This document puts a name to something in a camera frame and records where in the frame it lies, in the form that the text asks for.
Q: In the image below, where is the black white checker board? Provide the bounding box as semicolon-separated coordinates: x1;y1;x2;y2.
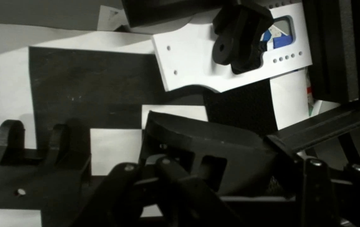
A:
30;46;276;176

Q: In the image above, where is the black bracket with loops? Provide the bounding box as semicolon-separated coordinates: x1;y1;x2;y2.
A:
0;119;90;210

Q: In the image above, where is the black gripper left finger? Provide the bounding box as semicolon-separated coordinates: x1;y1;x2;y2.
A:
71;155;246;227

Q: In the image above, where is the white plastic bracket plate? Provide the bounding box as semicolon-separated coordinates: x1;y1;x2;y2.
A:
152;2;312;91

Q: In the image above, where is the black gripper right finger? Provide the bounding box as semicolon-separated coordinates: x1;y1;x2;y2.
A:
299;158;360;227

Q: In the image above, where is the black knob part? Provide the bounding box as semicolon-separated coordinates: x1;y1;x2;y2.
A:
213;0;275;74

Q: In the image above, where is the black curved plastic part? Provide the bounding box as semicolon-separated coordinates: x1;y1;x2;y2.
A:
139;112;277;195

